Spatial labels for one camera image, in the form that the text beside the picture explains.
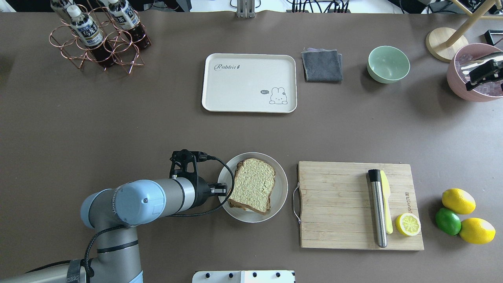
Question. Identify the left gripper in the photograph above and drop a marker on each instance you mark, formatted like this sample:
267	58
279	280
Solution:
202	191

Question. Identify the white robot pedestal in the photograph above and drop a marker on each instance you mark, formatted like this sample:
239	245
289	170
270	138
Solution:
245	276

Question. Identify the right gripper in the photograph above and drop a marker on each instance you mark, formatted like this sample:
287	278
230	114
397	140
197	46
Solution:
484	73

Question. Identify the pink bowl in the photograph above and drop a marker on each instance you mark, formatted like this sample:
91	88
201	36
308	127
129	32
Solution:
483	93

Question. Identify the metal ice scoop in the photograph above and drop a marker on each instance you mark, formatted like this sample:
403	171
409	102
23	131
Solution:
468	66

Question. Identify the wooden stand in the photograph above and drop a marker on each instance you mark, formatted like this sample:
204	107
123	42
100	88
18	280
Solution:
443	42

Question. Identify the green bowl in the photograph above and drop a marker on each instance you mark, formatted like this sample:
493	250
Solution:
387	64

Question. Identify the lower whole lemon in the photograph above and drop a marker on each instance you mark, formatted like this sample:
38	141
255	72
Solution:
478	231

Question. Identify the sandwich bread slice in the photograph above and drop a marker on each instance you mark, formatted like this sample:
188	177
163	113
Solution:
254	181

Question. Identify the front tea bottle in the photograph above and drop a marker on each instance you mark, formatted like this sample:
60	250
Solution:
91	36

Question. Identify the right tea bottle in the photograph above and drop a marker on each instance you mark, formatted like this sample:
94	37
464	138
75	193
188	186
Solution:
127	20

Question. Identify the cream rabbit tray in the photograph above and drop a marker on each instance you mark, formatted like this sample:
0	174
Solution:
262	83

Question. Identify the green lime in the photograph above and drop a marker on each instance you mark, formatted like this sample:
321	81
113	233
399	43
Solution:
448	221

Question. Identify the upper whole lemon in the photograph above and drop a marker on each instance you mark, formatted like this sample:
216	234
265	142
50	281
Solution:
459	201

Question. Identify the grey folded cloth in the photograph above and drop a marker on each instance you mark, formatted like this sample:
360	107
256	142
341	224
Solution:
322	65

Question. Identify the white round plate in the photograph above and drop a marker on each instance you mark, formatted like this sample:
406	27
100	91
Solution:
279	192

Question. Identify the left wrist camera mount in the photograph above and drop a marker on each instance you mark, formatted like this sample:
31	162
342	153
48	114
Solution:
184	164

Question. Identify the bamboo cutting board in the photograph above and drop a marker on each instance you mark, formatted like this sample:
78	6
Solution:
335	207

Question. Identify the lemon half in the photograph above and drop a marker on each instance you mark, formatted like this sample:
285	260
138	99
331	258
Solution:
408	224

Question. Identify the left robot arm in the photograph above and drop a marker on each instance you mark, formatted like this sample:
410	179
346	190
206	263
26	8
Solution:
113	254

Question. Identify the yellow knife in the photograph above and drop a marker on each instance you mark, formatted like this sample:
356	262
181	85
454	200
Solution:
386	192

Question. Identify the copper wire bottle rack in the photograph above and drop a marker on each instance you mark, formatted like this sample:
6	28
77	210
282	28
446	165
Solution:
108	35

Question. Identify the whole lemon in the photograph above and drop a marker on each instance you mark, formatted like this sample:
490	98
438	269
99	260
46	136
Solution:
478	231
459	201

